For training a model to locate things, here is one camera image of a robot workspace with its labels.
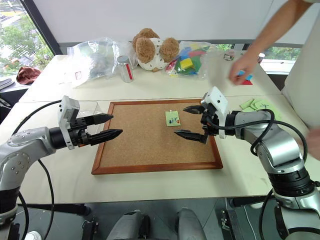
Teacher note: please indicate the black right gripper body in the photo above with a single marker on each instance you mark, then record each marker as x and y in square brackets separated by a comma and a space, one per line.
[208, 125]

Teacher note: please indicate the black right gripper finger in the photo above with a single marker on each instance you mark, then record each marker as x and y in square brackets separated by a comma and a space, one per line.
[193, 136]
[195, 110]

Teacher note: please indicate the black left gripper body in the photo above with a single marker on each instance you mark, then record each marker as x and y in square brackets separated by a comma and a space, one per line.
[79, 130]

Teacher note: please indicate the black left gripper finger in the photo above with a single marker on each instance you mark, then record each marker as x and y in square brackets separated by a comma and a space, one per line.
[100, 118]
[106, 136]

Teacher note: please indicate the person's bare forearm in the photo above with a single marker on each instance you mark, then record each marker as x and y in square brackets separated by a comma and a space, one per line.
[275, 25]

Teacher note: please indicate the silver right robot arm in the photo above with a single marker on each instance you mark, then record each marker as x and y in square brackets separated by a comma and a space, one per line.
[280, 146]

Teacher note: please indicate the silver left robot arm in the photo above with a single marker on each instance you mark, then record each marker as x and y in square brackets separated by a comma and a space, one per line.
[25, 141]

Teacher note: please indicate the wood-framed cork board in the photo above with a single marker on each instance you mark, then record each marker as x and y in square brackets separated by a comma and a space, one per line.
[140, 140]

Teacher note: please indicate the crumpled green paper note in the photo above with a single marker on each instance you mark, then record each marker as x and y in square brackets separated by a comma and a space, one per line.
[262, 104]
[246, 106]

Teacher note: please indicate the person's bare hand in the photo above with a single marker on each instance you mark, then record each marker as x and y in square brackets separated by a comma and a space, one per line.
[243, 67]

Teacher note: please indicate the person's blurred bare hand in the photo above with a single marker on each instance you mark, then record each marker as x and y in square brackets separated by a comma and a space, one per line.
[314, 145]

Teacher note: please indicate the clear plastic box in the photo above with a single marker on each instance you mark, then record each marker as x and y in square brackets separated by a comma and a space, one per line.
[93, 107]

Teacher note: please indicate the bag of colourful blocks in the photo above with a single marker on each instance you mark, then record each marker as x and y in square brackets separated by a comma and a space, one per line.
[190, 61]

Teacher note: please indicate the glass jar with metal lid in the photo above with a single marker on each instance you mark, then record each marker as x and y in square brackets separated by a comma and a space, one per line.
[125, 70]

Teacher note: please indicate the red flat block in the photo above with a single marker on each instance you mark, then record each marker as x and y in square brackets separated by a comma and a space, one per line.
[247, 82]

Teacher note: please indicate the large clear plastic bag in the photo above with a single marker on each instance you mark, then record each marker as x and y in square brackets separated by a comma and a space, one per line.
[97, 58]

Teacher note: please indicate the small jar with label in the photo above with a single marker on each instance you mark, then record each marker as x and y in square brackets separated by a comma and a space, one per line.
[229, 55]

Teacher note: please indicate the dark red cloth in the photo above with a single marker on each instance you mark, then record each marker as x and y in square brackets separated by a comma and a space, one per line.
[27, 75]

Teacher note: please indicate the brown teddy bear plush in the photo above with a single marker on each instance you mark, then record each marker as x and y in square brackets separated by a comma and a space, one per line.
[147, 50]

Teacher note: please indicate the small white capped bottle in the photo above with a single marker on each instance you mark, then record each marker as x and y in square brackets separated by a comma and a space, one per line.
[261, 58]

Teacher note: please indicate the grey flat object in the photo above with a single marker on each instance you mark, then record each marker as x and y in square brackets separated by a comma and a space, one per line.
[5, 83]

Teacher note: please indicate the grey rounded robot leg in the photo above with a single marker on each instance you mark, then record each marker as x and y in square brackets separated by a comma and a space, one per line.
[130, 226]
[191, 225]

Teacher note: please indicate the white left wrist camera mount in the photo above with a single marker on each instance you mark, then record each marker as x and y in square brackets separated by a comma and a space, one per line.
[65, 112]

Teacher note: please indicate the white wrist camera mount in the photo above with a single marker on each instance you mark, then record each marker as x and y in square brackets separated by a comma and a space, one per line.
[218, 100]
[65, 112]

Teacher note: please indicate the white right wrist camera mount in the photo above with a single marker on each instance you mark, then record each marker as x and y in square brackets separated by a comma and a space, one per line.
[218, 100]

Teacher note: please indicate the black table frame bar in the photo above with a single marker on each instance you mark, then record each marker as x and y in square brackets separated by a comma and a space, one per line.
[57, 208]

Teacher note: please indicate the black window frame post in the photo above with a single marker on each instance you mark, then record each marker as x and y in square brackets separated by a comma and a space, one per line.
[42, 25]

